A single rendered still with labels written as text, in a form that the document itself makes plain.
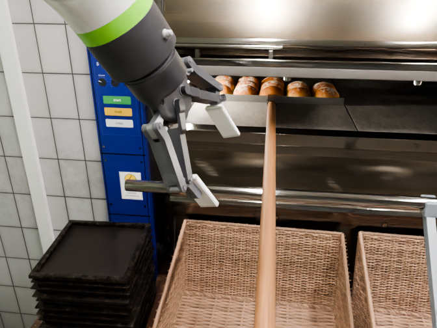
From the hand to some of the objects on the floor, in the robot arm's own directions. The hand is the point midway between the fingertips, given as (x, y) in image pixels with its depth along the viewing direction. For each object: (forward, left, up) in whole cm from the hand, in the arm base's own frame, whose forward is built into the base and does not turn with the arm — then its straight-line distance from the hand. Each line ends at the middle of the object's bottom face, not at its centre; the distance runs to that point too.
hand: (218, 163), depth 63 cm
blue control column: (-47, +158, -137) cm, 214 cm away
